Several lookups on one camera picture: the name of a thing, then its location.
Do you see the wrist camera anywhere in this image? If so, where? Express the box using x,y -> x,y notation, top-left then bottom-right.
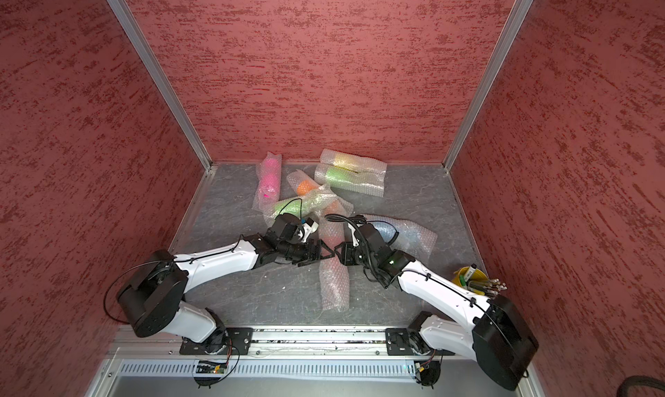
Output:
293,217 -> 319,242
346,223 -> 365,247

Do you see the orange glass in bubble wrap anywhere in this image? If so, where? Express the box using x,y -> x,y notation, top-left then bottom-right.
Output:
287,169 -> 335,200

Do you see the clear bubble wrap sheet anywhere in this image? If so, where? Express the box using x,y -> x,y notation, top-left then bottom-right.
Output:
319,201 -> 350,311

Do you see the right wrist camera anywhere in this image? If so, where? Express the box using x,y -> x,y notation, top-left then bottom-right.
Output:
346,223 -> 365,247

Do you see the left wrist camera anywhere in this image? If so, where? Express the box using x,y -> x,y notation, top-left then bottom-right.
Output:
293,217 -> 319,242

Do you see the light green glass in bubble wrap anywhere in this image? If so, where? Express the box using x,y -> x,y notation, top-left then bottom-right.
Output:
314,163 -> 384,197

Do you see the white perforated cable duct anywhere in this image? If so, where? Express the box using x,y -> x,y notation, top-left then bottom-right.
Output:
116,359 -> 417,382

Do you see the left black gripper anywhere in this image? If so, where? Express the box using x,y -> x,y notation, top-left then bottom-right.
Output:
278,238 -> 335,265

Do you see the yellow cup with pens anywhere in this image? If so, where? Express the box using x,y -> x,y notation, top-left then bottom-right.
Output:
451,265 -> 507,303

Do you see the blue glass in bubble wrap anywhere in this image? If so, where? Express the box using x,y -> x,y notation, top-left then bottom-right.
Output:
365,214 -> 437,262

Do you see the aluminium front rail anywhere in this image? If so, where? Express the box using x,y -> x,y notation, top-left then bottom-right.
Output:
111,323 -> 531,361

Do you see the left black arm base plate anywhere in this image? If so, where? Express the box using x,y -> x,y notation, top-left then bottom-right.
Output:
179,327 -> 254,357

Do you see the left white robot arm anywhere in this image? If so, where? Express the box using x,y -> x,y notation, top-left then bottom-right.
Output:
116,231 -> 335,348

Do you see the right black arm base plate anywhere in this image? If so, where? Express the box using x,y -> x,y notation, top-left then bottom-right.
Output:
384,328 -> 455,356

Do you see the pink glass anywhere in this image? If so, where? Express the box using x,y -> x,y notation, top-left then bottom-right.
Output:
252,152 -> 282,212

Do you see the yellow glass in bubble wrap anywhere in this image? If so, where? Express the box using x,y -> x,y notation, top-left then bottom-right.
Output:
320,149 -> 387,175

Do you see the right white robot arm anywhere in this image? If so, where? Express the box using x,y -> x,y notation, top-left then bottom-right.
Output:
335,217 -> 540,391

